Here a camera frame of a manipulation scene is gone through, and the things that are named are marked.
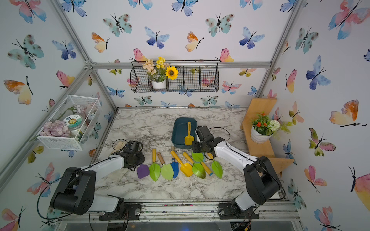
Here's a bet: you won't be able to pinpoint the purple shovel pink handle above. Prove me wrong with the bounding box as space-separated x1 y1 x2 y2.
137 164 149 179

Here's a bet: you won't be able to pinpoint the green leaf shovel yellow handle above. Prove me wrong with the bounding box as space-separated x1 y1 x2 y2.
149 148 161 182

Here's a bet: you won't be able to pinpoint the yellow scoop shovel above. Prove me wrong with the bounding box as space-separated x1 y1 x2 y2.
170 150 193 178

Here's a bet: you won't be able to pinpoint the green shovel wooden handle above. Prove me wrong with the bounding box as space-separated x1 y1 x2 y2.
157 152 174 181

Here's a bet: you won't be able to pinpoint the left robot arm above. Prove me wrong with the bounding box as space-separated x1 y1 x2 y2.
50 141 145 220

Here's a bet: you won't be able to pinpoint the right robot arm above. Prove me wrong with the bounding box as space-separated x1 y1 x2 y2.
192 126 282 212

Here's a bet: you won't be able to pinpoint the dark teal storage box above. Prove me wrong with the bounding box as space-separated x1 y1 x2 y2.
172 117 198 149

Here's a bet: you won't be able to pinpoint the red flower plant white pot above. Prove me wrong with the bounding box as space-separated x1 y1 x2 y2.
251 113 293 143

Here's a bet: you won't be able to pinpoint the wooden zigzag shelf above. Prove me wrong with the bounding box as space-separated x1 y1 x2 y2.
240 98 293 177

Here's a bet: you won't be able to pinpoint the round green tin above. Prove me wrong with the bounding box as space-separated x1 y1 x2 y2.
63 114 83 130

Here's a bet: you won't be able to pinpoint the pink artificial flowers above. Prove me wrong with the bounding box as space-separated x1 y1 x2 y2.
39 120 70 137

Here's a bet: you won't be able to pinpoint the sunflower bouquet white pot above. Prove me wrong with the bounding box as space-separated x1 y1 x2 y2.
142 57 179 90

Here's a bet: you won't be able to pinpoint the green narrow shovel yellow handle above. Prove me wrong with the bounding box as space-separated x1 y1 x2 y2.
207 153 223 179

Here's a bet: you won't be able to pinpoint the blue shovel wooden handle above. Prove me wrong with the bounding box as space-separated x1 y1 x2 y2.
171 157 179 179

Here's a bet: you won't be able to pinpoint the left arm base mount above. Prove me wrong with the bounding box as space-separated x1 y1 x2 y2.
99 197 142 221

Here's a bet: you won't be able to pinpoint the black wire wall basket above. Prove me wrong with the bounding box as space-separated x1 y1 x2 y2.
128 59 219 96

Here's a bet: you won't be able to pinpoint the white wire mesh basket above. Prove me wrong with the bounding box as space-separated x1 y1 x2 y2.
36 95 102 151

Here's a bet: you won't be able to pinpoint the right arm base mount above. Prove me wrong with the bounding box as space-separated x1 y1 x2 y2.
217 201 259 219

